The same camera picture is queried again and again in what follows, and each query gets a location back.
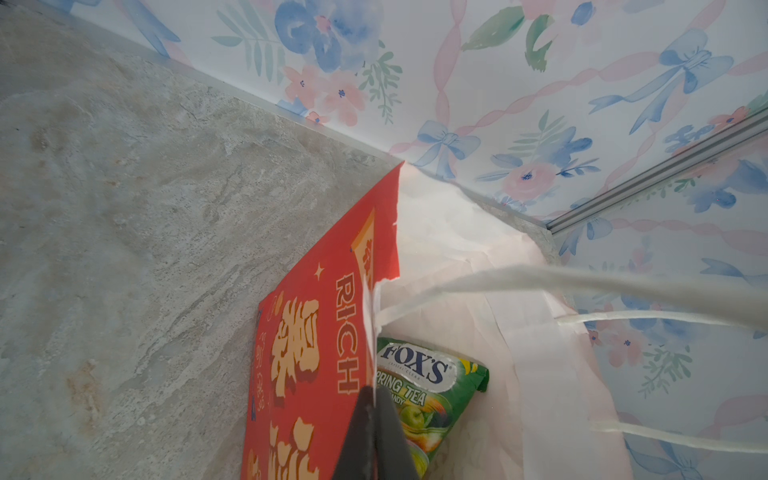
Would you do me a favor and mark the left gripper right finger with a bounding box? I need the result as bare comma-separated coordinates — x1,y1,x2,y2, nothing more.
374,387,420,480

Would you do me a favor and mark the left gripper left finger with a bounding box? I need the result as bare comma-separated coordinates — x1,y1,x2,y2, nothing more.
331,386,375,480

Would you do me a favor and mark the yellow green Fox's candy bag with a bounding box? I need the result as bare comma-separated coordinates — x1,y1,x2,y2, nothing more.
376,337,490,477

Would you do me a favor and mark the red paper gift bag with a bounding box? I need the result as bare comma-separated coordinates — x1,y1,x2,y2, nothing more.
240,164,767,479

